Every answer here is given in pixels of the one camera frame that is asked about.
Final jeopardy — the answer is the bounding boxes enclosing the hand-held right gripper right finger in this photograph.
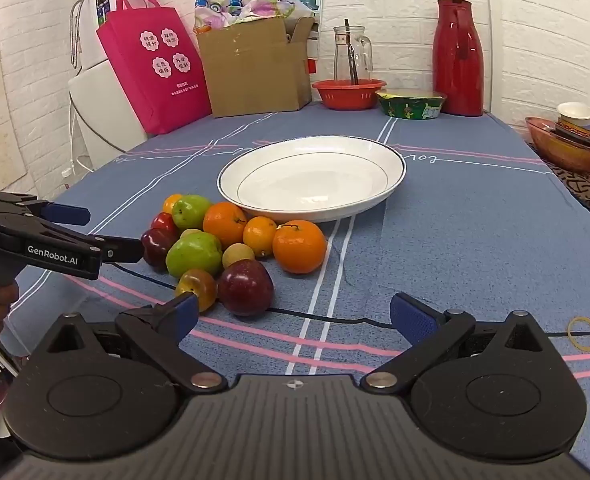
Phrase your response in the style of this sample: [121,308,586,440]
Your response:
[362,292,559,394]

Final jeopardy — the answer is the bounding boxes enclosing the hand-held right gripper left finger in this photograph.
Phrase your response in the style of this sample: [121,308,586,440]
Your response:
[34,292,228,395]

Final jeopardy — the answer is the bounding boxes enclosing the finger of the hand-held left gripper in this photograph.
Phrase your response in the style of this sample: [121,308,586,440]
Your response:
[87,234,144,265]
[39,200,92,227]

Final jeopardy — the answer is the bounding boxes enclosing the red and yellow plum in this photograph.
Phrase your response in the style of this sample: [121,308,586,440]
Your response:
[175,268,218,313]

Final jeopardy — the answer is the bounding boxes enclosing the dark red plum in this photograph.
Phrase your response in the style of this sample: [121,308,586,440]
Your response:
[141,228,176,271]

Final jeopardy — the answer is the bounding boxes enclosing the small bright red apple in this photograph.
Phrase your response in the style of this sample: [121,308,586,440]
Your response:
[150,212,180,238]

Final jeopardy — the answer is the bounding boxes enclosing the round green apple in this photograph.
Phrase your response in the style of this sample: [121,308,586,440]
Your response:
[165,231,224,280]

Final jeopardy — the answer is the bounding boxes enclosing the large dark red apple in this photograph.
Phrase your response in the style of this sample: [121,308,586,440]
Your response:
[217,258,275,317]

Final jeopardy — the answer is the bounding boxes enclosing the oval green apple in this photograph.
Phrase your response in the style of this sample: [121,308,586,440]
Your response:
[171,195,215,231]

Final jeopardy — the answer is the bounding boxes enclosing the medium orange with dark spot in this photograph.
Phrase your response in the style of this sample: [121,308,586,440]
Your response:
[243,216,279,259]

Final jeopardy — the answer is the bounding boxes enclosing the large orange with stem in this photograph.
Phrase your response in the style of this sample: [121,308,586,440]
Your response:
[272,220,328,275]

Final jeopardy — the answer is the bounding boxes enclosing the white ceramic plate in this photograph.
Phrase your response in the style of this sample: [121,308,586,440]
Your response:
[217,135,407,224]

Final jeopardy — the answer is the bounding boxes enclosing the white appliance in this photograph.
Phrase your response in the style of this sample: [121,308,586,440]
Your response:
[68,60,148,171]

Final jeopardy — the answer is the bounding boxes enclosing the blue striped tablecloth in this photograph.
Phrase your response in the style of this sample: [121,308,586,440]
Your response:
[5,100,590,461]

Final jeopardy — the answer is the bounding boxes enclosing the pink tote bag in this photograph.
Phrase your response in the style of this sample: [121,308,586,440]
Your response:
[96,0,213,136]

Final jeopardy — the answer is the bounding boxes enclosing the yellow rubber band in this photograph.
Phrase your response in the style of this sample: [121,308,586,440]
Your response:
[568,317,590,351]

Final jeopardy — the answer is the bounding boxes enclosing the white water purifier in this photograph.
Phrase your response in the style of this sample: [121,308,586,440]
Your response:
[72,0,126,76]

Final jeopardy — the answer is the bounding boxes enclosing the green instant noodle bowl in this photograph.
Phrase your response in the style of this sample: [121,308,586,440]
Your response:
[376,88,448,121]

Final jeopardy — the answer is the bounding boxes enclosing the brown cardboard box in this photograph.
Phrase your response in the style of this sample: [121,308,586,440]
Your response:
[195,16,316,118]

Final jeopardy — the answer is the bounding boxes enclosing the black patterned cloth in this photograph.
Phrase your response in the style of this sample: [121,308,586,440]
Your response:
[545,160,590,251]

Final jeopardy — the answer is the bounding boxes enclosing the red plastic bowl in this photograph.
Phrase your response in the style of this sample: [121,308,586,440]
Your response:
[525,116,590,173]

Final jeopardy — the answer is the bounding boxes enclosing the red plastic basket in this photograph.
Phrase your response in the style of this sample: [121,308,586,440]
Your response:
[311,79,387,111]

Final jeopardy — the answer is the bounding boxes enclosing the dark printed packet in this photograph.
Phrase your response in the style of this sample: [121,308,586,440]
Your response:
[555,121,590,149]

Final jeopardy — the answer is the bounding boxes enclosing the red thermos jug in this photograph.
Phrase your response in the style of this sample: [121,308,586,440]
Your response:
[432,0,485,117]

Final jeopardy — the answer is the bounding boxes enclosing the white paper cup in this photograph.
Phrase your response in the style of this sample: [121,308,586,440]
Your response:
[556,102,590,131]

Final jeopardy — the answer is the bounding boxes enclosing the glass pitcher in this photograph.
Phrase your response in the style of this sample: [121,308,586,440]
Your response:
[333,25,374,83]

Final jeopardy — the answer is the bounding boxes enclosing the metal utensil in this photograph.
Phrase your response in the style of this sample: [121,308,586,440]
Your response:
[344,19,360,85]

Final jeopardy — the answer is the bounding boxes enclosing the floral cloth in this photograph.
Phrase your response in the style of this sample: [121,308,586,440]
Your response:
[193,0,313,36]

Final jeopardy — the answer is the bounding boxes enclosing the black cable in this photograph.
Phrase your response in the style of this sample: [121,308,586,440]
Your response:
[102,260,590,337]

